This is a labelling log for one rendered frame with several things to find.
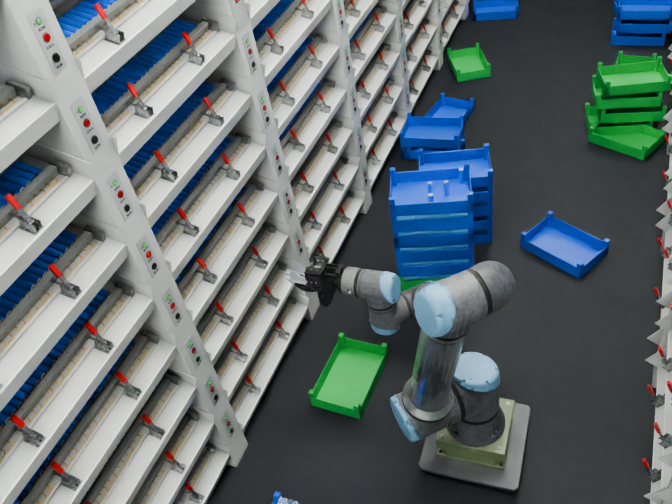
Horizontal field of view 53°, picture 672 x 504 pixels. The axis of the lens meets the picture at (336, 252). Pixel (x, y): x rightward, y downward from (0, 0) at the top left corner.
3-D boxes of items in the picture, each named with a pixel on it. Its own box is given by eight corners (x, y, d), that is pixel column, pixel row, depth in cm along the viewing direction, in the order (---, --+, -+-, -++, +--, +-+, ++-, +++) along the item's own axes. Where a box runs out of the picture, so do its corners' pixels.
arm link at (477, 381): (509, 409, 209) (510, 372, 198) (462, 432, 205) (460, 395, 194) (482, 377, 220) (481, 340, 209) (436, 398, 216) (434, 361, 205)
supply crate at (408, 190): (469, 177, 258) (469, 161, 252) (473, 211, 243) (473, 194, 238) (391, 183, 263) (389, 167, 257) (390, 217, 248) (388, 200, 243)
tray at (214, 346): (288, 242, 252) (290, 225, 245) (211, 369, 213) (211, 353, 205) (239, 224, 255) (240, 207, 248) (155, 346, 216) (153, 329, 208)
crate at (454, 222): (469, 194, 263) (469, 177, 258) (473, 228, 249) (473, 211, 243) (393, 199, 268) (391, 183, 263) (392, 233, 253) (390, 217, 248)
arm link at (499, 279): (523, 247, 153) (425, 277, 219) (476, 266, 150) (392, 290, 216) (543, 294, 152) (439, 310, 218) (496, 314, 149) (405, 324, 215)
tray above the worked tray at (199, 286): (277, 202, 238) (279, 173, 228) (193, 329, 199) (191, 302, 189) (225, 183, 241) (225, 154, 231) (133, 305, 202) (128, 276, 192)
